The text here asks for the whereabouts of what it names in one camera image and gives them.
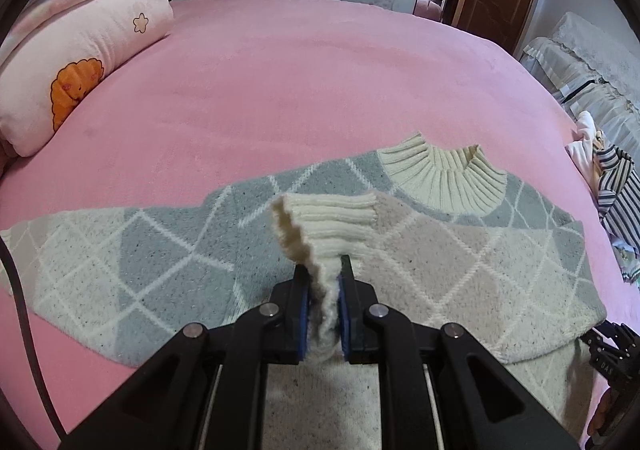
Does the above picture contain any black cable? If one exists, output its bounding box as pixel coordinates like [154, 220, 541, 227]
[0, 236, 67, 437]

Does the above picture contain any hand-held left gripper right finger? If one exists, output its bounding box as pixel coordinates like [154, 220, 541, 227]
[336, 255, 581, 450]

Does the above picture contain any striped shirt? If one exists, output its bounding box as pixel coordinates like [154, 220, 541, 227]
[592, 145, 640, 251]

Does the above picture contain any pile of colourful clothes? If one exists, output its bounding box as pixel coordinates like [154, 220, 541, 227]
[612, 235, 640, 287]

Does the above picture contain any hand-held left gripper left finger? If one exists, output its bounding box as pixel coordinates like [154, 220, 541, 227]
[60, 264, 313, 450]

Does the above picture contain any pink bed blanket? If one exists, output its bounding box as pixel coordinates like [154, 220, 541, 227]
[0, 0, 626, 450]

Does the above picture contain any grey beige argyle knit sweater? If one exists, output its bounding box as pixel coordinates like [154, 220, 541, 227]
[0, 131, 608, 450]

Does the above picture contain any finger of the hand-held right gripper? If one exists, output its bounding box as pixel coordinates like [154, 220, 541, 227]
[582, 321, 632, 348]

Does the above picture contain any white cloth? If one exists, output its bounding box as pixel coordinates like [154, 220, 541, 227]
[565, 110, 608, 191]

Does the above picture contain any pink cartoon pillow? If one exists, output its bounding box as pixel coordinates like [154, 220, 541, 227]
[0, 0, 175, 158]

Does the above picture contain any sofa with white lace cover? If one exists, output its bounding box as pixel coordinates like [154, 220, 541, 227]
[520, 12, 640, 165]

